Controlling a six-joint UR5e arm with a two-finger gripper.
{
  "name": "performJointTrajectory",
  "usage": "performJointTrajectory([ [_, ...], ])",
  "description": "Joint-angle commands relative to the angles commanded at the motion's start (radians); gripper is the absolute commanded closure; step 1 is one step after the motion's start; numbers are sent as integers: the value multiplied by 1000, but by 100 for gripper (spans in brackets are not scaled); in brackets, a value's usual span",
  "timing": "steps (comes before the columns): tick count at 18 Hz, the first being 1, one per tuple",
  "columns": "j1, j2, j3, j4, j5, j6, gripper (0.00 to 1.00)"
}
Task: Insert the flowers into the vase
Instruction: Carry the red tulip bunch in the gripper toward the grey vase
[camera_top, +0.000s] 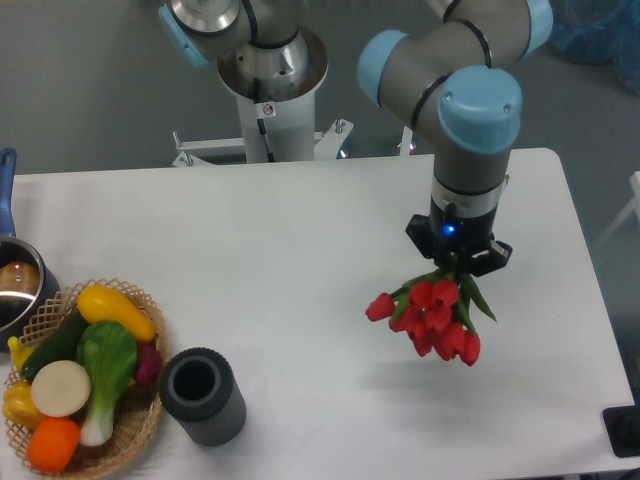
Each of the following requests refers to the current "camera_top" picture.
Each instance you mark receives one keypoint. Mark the orange fruit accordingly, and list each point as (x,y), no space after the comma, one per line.
(53,444)

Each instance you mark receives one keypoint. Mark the blue plastic bag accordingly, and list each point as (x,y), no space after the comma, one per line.
(598,33)

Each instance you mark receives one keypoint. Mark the white frame at right edge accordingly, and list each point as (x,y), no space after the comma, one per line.
(631,207)

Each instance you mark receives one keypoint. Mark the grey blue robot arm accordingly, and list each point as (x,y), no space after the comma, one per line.
(449,87)

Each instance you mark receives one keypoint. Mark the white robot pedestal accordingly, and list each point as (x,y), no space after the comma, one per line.
(275,93)

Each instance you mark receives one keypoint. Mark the green cucumber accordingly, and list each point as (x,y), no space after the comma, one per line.
(60,345)

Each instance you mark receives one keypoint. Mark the black device at table edge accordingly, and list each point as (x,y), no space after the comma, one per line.
(622,426)

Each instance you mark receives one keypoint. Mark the dark grey ribbed vase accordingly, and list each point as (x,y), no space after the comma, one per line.
(199,390)

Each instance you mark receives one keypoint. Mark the woven wicker basket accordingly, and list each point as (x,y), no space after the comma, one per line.
(137,411)

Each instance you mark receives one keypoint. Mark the yellow banana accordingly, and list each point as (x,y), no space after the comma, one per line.
(19,353)

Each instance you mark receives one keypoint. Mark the dark red radish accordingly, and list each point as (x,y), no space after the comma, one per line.
(149,364)

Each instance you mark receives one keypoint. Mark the yellow squash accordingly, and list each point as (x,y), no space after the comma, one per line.
(98,303)

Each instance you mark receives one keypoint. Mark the red tulip bouquet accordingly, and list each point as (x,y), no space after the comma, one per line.
(433,310)

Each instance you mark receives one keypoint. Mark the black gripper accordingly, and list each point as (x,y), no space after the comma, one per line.
(440,233)

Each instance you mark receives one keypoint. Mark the yellow bell pepper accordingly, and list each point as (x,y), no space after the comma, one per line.
(19,407)

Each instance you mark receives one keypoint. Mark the cream round bun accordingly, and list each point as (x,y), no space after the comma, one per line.
(60,389)

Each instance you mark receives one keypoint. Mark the blue handled saucepan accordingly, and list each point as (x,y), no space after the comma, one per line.
(26,281)

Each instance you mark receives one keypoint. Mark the green bok choy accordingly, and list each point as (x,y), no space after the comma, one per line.
(108,353)

